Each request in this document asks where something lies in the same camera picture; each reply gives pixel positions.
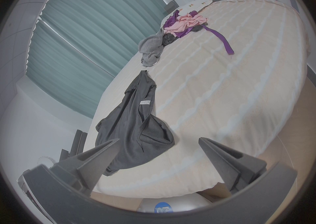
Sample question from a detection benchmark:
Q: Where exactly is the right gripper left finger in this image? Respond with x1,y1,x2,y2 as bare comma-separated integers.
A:
53,139,120,191

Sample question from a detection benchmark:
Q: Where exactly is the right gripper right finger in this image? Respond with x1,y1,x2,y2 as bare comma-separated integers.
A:
198,137,268,192

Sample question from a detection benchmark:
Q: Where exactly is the black T-shirt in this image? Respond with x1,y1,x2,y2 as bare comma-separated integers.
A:
95,70,175,176

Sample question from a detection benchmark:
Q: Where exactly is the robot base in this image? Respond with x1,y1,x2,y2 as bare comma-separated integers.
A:
136,192,213,215

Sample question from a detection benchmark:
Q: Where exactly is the bed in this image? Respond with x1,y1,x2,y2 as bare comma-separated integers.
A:
90,0,312,197

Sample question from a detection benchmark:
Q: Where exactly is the pile of clothes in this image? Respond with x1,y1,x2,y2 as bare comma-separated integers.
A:
162,9,234,55

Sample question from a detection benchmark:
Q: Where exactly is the black white dressing table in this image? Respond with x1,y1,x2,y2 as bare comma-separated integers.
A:
60,149,71,162

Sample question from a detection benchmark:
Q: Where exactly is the black chest of drawers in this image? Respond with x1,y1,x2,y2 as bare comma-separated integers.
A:
71,129,87,155

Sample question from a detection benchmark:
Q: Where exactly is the round white framed mirror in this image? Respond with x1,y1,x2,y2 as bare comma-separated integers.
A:
37,155,54,169

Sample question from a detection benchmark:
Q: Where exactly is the blue-green curtain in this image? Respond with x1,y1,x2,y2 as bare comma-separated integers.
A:
40,0,166,78
26,20,117,120

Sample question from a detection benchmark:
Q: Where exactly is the grey garment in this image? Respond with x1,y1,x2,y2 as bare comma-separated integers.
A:
138,33,165,67

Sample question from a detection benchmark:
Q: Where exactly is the white printed pillow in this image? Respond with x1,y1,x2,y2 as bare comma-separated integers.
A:
160,0,214,29

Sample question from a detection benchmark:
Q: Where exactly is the grey bedside table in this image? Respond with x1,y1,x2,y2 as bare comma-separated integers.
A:
163,2,175,16

